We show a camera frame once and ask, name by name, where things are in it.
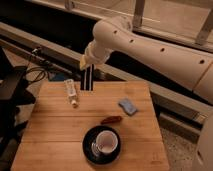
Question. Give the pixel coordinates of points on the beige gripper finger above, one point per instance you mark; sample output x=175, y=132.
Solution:
x=83, y=64

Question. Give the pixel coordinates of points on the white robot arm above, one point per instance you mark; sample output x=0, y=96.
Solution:
x=193, y=70

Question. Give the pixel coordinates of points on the brown oblong object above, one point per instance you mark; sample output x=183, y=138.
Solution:
x=111, y=119

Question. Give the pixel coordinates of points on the black stand left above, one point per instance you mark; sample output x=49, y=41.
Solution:
x=13, y=92

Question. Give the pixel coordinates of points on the black round saucer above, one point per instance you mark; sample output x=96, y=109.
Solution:
x=89, y=139

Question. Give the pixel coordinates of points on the white cup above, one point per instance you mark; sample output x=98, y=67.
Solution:
x=105, y=143

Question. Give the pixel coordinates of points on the metal rail frame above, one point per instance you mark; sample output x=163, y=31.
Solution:
x=183, y=21

